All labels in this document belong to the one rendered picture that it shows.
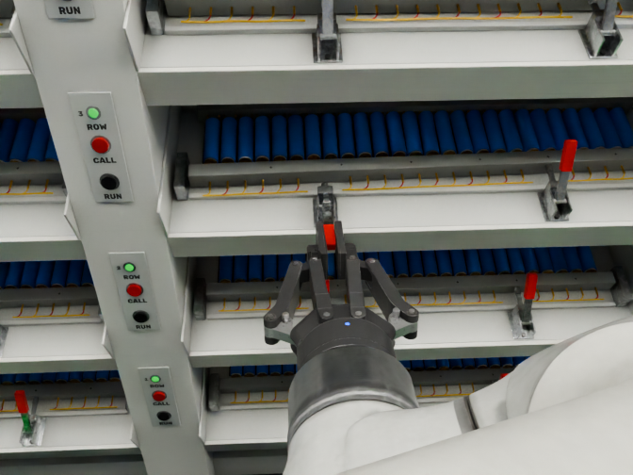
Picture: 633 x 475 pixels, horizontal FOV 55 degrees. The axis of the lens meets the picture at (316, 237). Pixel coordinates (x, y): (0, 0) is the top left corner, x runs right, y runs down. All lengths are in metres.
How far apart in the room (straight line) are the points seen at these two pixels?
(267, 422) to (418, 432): 0.65
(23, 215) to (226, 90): 0.29
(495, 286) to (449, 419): 0.54
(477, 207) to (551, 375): 0.46
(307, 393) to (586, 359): 0.18
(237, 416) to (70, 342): 0.28
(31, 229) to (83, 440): 0.38
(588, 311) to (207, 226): 0.53
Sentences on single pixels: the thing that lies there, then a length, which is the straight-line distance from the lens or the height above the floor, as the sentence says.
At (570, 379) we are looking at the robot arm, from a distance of 0.28.
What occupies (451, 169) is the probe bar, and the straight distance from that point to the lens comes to 0.73.
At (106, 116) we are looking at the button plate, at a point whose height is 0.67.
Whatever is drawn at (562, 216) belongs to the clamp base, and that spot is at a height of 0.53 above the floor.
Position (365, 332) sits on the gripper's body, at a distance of 0.44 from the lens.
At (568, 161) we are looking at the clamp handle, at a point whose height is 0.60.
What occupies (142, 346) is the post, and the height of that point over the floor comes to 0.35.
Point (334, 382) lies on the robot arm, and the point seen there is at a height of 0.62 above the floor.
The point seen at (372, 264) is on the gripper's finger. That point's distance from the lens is 0.56.
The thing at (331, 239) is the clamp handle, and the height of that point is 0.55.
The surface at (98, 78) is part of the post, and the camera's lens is 0.62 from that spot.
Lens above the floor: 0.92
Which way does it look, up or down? 36 degrees down
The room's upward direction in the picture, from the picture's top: straight up
